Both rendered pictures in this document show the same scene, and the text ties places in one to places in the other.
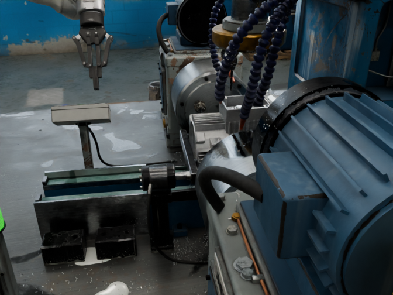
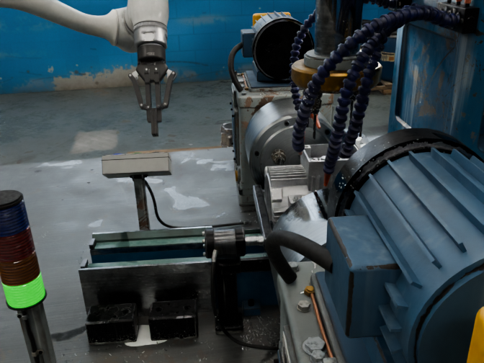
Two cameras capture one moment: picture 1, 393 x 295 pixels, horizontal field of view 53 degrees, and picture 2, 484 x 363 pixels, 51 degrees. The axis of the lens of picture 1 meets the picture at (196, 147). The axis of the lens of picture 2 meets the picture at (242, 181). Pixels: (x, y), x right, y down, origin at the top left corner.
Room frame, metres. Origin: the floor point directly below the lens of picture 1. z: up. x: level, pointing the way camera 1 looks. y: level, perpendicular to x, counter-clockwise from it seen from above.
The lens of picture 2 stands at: (-0.05, -0.02, 1.55)
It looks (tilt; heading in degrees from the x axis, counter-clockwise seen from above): 25 degrees down; 5
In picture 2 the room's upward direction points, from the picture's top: 2 degrees counter-clockwise
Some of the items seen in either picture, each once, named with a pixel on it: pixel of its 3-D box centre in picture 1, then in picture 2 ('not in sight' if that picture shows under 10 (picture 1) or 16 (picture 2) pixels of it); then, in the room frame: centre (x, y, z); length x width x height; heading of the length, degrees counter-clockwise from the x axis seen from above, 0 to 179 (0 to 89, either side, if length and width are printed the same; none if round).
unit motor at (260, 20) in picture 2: (187, 44); (266, 80); (1.61, 0.03, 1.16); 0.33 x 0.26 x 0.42; 8
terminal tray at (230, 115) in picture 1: (244, 114); (330, 166); (0.99, -0.13, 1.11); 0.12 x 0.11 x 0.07; 98
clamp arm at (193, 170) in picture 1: (188, 154); (261, 214); (0.94, 0.02, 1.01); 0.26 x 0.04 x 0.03; 8
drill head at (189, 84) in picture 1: (206, 95); (288, 142); (1.34, -0.04, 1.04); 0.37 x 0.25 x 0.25; 8
